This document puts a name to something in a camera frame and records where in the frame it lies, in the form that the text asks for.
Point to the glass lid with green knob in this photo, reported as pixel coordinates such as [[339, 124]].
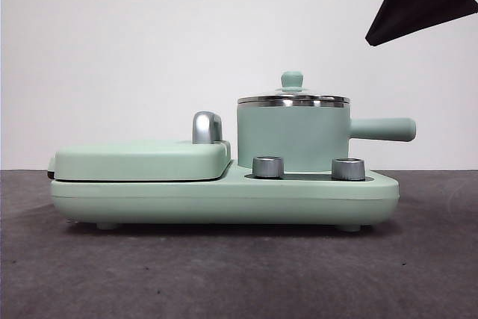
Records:
[[293, 79]]

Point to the silver control knob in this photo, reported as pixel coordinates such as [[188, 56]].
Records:
[[267, 167], [348, 169]]

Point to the mint green breakfast machine base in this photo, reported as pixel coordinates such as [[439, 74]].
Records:
[[224, 203]]

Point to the mint green griddle cover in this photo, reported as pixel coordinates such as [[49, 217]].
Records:
[[142, 160]]

